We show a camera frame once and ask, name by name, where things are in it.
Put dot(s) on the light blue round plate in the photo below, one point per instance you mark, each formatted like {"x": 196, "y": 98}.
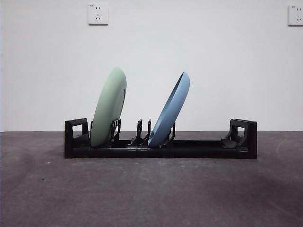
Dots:
{"x": 165, "y": 118}

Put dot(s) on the pale green round plate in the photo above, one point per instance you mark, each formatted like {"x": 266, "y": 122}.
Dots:
{"x": 106, "y": 106}

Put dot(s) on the black plastic plate rack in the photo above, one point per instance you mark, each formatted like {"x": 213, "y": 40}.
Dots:
{"x": 189, "y": 151}

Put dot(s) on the white wall socket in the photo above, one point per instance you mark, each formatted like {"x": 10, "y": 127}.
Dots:
{"x": 98, "y": 14}
{"x": 296, "y": 15}

